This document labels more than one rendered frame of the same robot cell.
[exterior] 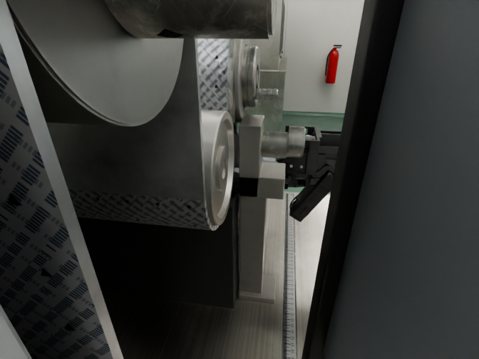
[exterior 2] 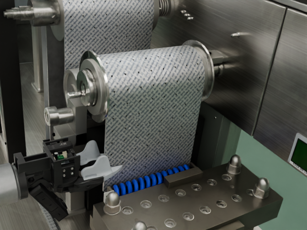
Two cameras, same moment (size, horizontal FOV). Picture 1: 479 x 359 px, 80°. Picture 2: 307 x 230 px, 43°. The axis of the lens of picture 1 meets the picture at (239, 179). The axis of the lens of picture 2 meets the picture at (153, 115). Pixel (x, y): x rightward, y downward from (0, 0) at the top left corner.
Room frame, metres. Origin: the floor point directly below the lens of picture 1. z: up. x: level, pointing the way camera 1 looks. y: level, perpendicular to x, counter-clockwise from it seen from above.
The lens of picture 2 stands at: (1.00, -0.39, 1.60)
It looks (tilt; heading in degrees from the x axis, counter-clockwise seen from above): 29 degrees down; 137
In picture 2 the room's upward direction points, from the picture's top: 6 degrees clockwise
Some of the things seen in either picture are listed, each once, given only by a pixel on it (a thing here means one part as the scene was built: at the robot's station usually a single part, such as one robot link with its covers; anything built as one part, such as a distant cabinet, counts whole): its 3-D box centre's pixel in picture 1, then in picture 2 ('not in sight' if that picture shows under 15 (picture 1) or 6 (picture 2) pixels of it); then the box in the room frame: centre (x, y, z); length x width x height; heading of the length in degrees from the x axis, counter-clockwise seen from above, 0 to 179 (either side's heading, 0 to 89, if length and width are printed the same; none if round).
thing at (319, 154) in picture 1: (316, 158); (47, 169); (0.43, -0.13, 1.12); 0.12 x 0.08 x 0.09; 81
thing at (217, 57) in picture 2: not in sight; (211, 55); (0.44, 0.29, 1.28); 0.06 x 0.05 x 0.02; 81
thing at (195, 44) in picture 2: not in sight; (193, 71); (0.43, 0.25, 1.25); 0.15 x 0.01 x 0.15; 171
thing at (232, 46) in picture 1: (239, 77); (93, 86); (0.39, 0.00, 1.25); 0.15 x 0.01 x 0.15; 171
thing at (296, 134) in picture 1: (296, 142); (51, 116); (0.34, -0.07, 1.18); 0.04 x 0.02 x 0.04; 171
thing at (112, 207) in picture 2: not in sight; (112, 201); (0.52, -0.03, 1.05); 0.04 x 0.04 x 0.04
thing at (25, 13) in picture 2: not in sight; (17, 13); (0.13, -0.04, 1.34); 0.06 x 0.03 x 0.03; 81
